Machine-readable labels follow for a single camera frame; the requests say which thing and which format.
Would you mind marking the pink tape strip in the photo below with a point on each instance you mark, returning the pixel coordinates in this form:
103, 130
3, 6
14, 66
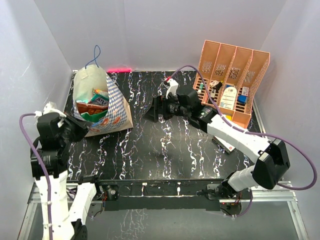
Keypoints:
119, 70

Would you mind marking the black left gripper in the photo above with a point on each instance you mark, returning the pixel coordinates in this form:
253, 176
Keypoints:
83, 126

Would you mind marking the pink desk organizer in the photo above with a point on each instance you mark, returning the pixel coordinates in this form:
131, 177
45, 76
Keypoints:
234, 66

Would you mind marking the black clip tool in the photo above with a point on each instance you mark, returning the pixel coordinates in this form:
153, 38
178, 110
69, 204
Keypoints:
214, 88

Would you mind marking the red Doritos chip bag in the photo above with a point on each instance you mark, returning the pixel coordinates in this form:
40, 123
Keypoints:
91, 109

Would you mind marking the teal Fox's candy bag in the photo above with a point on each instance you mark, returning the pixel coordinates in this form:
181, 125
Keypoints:
100, 97

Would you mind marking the green snack bag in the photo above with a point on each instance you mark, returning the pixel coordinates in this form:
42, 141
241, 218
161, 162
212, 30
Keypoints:
93, 118

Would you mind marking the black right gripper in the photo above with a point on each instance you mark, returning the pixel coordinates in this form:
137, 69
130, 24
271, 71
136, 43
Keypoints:
160, 106

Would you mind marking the white labelled card pack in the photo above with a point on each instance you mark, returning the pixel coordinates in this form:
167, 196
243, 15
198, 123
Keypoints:
228, 98

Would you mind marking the white box with red logo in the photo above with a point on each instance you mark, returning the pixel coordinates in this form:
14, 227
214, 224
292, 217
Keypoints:
225, 145

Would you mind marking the blue small box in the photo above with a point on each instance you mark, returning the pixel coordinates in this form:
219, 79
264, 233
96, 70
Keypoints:
242, 99

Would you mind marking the white green tube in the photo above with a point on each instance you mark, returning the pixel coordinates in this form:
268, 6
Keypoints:
199, 91

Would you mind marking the aluminium base frame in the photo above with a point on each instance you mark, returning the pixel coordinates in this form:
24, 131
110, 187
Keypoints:
112, 192

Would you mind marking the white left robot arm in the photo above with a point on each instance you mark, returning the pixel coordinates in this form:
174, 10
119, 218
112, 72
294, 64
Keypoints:
49, 167

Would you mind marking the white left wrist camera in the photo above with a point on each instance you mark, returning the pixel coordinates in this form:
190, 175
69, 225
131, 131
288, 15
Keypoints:
51, 107

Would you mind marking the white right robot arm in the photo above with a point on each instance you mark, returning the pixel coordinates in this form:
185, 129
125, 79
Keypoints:
270, 158

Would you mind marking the blue checkered paper bag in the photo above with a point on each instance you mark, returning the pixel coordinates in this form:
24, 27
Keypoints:
93, 75

